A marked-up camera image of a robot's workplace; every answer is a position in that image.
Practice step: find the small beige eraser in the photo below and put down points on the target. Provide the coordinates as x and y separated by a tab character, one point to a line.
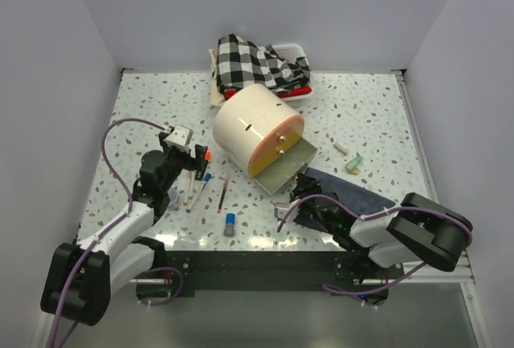
340	149

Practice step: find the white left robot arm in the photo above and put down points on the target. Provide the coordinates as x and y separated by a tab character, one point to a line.
83	276

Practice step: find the orange black highlighter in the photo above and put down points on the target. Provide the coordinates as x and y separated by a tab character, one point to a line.
202	165

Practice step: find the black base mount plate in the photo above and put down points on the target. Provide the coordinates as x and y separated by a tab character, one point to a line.
262	272

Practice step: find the blue cap marker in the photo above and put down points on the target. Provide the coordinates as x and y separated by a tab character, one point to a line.
198	193

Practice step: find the grey bottom drawer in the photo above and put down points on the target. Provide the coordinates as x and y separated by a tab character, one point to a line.
283	170

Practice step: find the green cap marker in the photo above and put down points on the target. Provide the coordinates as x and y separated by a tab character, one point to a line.
191	185

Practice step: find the white plastic basket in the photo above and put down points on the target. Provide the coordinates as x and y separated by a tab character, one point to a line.
289	51

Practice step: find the black white checkered cloth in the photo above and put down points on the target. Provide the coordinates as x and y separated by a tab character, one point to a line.
241	63

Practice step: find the green eraser clip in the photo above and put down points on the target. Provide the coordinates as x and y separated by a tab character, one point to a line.
352	167

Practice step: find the dark blue towel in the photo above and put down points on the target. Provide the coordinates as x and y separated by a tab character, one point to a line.
357	200

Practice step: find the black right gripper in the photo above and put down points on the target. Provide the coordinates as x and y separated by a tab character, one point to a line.
306	186

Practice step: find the dark red pen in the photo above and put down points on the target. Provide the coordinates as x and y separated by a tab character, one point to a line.
222	195

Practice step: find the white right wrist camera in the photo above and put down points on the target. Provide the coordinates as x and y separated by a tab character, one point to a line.
281	209

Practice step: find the blue grey stamp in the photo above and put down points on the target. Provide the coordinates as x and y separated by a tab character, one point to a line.
229	228

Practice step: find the beige cap marker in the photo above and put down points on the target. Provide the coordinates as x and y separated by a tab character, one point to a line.
187	188

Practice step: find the beige round drawer organizer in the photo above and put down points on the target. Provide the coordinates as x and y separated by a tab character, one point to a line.
254	127

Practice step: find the small clear round container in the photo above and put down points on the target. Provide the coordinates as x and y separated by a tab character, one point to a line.
174	200

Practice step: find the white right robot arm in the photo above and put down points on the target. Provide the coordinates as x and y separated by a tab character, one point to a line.
379	232

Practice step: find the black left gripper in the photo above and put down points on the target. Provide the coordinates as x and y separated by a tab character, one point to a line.
195	163

